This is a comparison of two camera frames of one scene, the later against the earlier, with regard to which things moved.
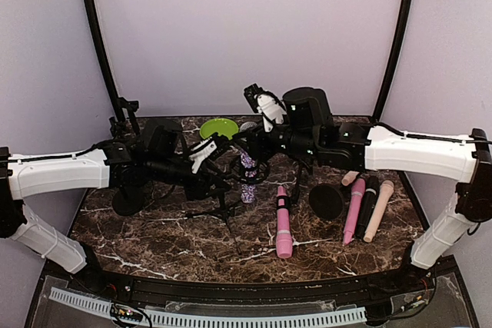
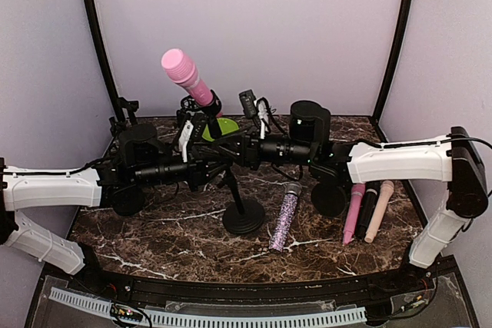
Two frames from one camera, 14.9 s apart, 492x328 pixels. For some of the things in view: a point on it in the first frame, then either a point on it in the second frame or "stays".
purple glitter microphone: [248, 191] -> [283, 226]
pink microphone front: [284, 240] -> [181, 69]
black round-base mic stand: [132, 107] stays
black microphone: [371, 189] stays
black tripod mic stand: [224, 215] -> [191, 111]
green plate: [222, 126] stays
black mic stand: [296, 190] -> [244, 217]
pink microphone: [357, 197] stays
